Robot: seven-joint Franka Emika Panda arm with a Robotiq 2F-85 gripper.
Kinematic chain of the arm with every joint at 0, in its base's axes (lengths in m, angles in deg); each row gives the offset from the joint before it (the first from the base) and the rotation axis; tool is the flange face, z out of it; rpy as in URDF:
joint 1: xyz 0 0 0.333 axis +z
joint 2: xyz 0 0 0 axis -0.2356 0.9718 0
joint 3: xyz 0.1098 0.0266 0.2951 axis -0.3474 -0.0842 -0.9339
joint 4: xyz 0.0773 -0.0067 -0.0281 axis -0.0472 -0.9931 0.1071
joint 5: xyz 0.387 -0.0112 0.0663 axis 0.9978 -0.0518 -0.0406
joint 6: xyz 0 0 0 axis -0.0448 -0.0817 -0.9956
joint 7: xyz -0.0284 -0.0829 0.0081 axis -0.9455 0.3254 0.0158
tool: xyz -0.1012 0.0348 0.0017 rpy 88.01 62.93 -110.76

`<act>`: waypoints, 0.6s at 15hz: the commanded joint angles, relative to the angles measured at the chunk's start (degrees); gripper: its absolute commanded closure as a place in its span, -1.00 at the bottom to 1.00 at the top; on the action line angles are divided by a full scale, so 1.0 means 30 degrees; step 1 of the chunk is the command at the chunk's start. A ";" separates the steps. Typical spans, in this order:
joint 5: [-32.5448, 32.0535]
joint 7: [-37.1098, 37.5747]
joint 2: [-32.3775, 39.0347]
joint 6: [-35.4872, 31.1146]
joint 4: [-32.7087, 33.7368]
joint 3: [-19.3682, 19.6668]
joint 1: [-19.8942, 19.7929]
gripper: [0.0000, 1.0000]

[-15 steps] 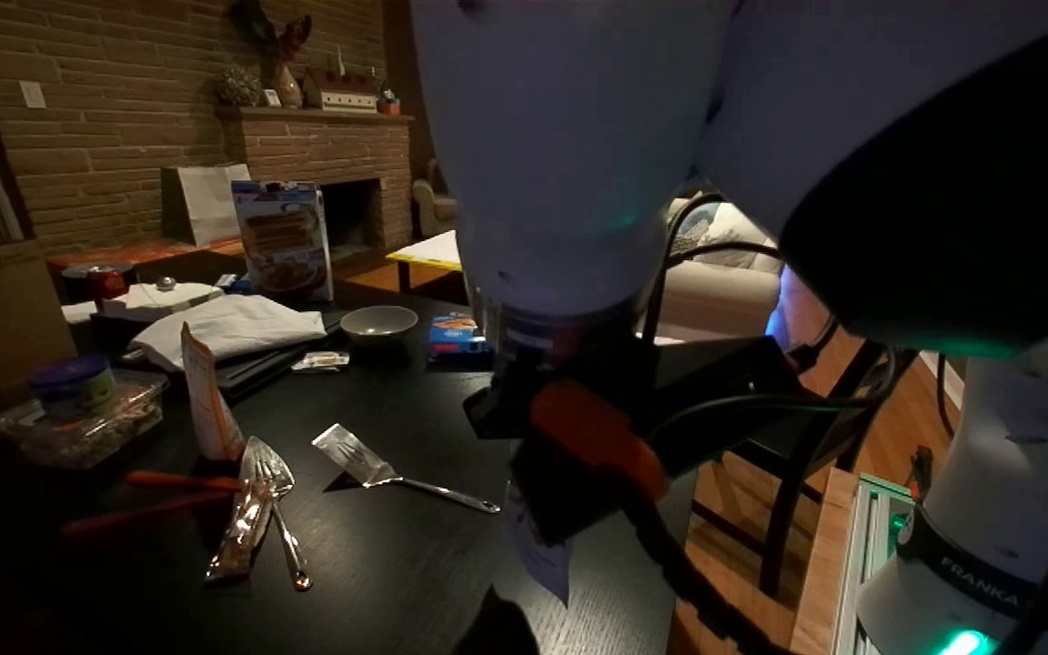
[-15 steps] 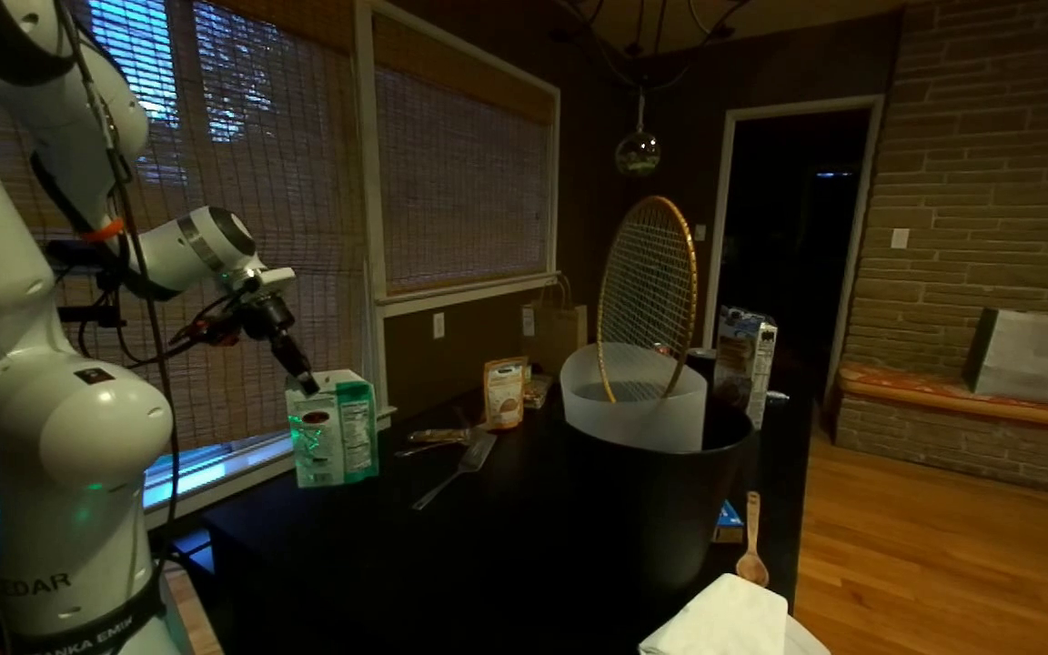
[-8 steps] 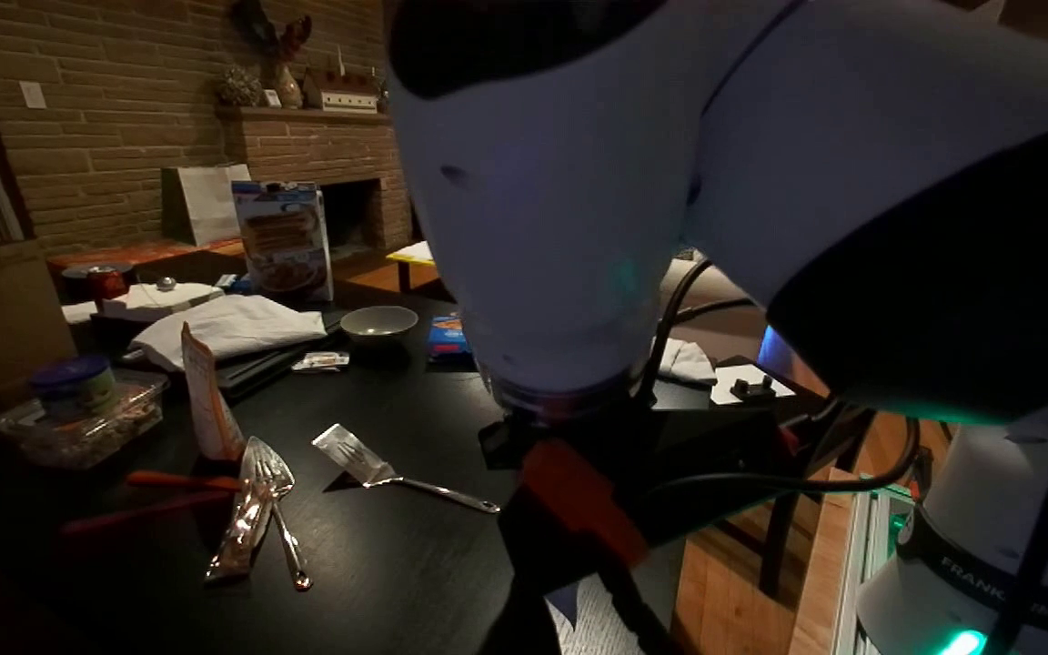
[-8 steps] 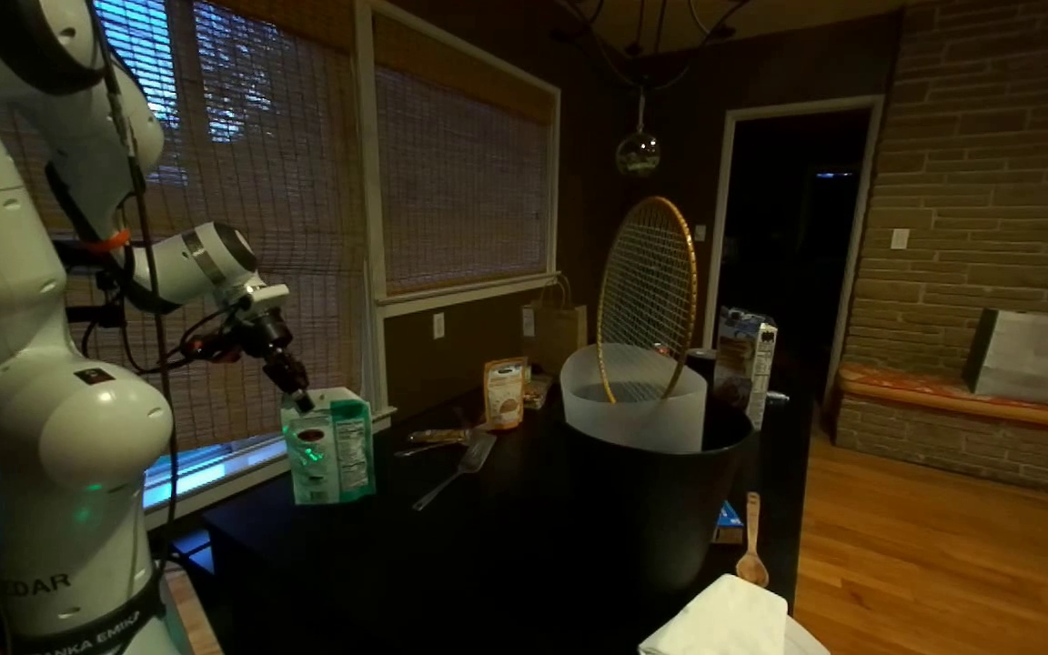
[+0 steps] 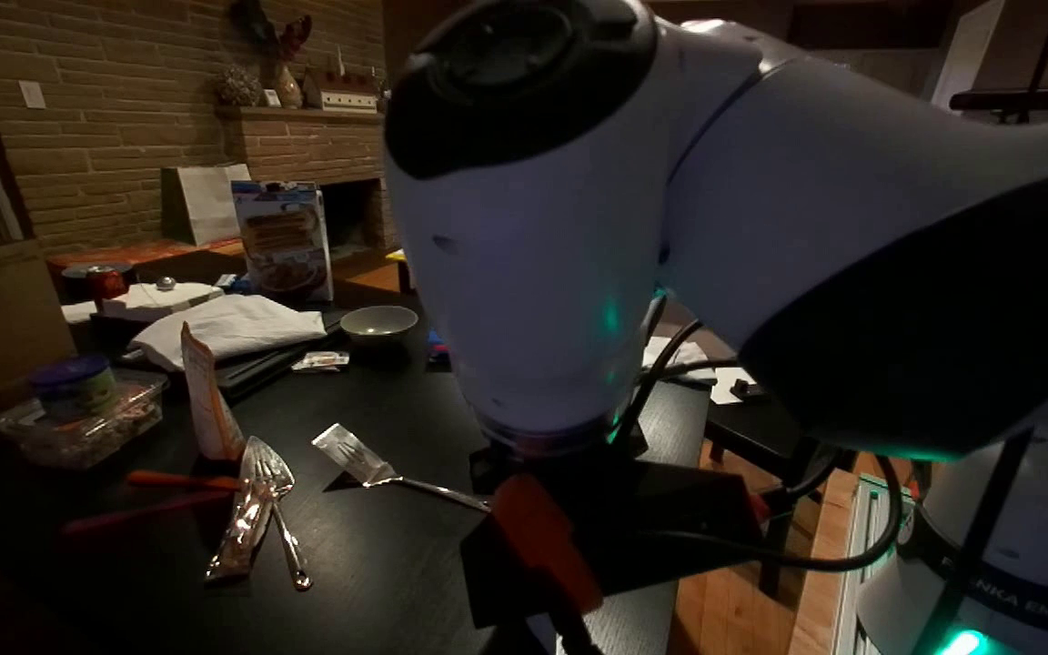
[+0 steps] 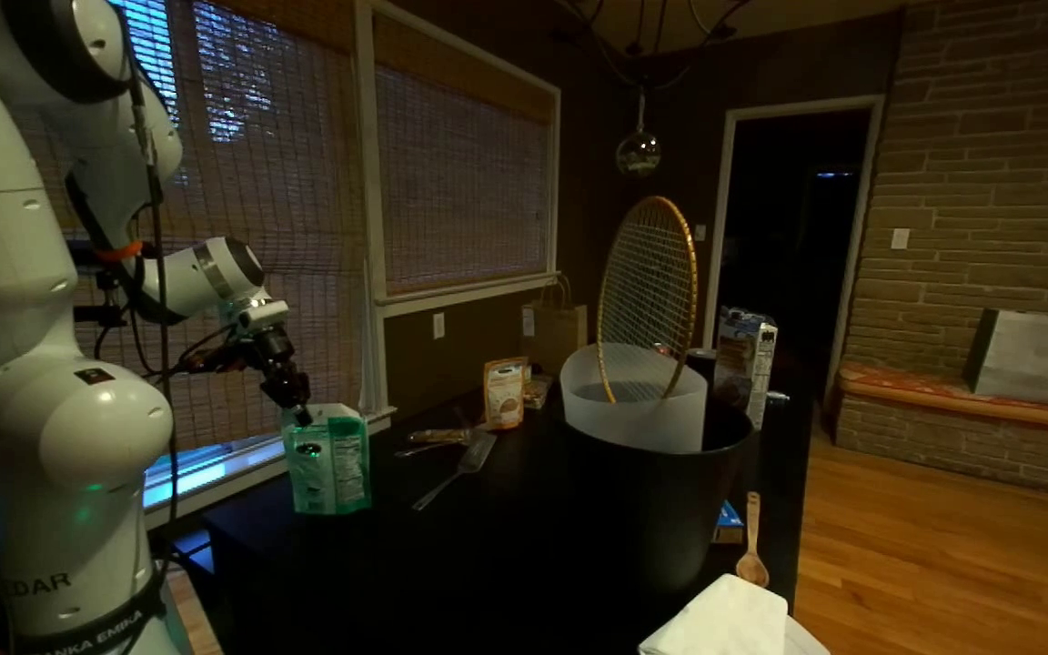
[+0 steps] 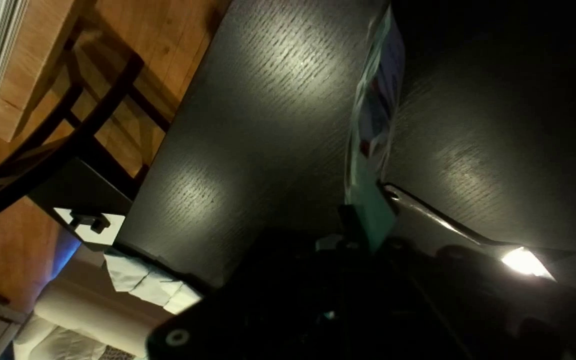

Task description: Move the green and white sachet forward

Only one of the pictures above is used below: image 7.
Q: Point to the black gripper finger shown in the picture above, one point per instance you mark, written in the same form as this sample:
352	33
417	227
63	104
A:
348	227

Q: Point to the folded white paper towel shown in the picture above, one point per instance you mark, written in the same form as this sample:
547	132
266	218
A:
148	283

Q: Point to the paper towel roll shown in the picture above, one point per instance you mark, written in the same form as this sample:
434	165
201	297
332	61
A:
88	312

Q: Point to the dark wooden chair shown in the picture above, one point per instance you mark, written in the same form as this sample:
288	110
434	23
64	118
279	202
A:
60	146

